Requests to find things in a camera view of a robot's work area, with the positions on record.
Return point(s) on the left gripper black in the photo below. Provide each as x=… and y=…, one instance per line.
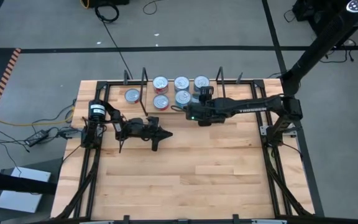
x=141, y=129

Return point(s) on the wooden shelf with black frames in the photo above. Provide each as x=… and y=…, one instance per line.
x=166, y=110

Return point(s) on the teal yellowfin tuna can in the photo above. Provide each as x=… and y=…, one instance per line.
x=182, y=82
x=183, y=98

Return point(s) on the black desk edge bar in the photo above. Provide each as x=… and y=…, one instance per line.
x=11, y=183

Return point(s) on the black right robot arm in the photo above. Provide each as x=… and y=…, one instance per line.
x=259, y=109

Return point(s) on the black power adapter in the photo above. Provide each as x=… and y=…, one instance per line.
x=68, y=133
x=36, y=137

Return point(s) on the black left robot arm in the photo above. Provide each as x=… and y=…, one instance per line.
x=104, y=121

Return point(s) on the black floor equipment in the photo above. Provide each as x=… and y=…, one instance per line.
x=309, y=12

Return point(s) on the white flat box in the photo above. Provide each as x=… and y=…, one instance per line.
x=20, y=193

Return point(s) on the blue label tuna can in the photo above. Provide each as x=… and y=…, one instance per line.
x=195, y=99
x=200, y=81

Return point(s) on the black aluminium table frame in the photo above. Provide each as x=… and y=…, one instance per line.
x=92, y=186

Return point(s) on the white light bar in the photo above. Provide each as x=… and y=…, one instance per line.
x=269, y=222
x=98, y=222

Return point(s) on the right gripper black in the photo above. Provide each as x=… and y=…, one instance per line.
x=210, y=110

